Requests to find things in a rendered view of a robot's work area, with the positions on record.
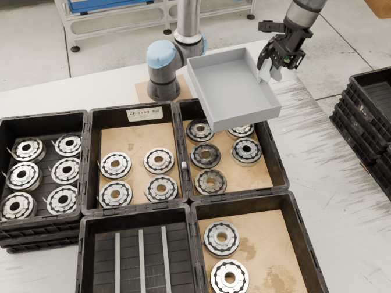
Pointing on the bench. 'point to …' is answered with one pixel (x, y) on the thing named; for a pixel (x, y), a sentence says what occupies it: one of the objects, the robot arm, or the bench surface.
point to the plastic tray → (231, 89)
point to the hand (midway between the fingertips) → (260, 78)
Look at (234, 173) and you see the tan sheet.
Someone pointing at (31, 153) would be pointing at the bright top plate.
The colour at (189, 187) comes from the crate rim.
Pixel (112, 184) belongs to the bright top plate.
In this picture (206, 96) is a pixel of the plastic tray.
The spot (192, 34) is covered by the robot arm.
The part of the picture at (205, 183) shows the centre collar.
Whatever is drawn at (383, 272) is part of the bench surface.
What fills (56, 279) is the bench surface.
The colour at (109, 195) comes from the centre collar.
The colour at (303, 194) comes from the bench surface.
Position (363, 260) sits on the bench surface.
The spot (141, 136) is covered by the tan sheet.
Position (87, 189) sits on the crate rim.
